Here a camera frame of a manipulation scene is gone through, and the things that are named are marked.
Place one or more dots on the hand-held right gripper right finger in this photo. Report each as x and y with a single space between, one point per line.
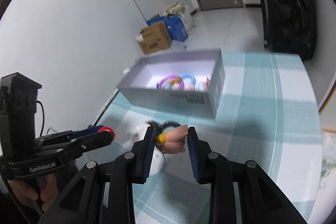
194 155

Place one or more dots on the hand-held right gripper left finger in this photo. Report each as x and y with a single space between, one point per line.
148 155

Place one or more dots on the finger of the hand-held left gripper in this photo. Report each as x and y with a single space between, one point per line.
89 130
97 138

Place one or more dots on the red scalloped round ornament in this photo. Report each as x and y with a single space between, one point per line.
107 132

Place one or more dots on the grey cardboard box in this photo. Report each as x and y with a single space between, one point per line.
162 100

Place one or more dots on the person's left hand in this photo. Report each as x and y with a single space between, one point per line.
23 190

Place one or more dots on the red white round toy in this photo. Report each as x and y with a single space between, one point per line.
139 133

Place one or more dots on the teal checked tablecloth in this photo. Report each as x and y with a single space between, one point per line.
249 121

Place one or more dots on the clear plastic bag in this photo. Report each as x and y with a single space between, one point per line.
127 71
178 45

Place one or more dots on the brown cardboard box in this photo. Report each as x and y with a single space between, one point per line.
153 37

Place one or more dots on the blue cardboard box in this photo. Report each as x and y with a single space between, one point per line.
176 27

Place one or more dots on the white plastic bag green print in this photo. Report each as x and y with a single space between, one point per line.
326 158

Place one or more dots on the white bag with cloth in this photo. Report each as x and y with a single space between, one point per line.
181 10

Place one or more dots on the black backpack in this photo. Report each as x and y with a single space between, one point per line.
288 3

